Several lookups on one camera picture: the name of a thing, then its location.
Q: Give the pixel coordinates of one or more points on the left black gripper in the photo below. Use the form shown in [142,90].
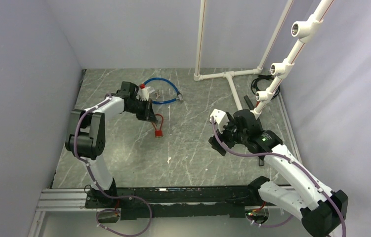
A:
[148,114]

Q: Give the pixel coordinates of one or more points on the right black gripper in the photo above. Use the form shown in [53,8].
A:
[216,145]

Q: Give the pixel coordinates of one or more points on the red cable lock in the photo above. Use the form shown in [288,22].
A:
[158,126]

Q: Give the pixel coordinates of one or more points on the blue cable lock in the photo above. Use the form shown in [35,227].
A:
[164,91]

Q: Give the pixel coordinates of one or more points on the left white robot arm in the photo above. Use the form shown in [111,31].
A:
[86,134]

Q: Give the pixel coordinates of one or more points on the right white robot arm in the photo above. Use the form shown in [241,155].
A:
[318,207]

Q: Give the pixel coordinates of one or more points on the dark grey rod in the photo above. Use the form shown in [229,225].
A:
[249,103]

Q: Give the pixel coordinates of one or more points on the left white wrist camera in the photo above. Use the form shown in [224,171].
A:
[145,92]

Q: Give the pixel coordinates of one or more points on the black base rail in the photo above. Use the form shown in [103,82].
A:
[159,202]

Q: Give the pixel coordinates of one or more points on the aluminium frame rail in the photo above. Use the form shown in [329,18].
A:
[58,200]

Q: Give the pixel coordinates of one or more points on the white PVC pipe frame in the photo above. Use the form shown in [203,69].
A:
[247,33]

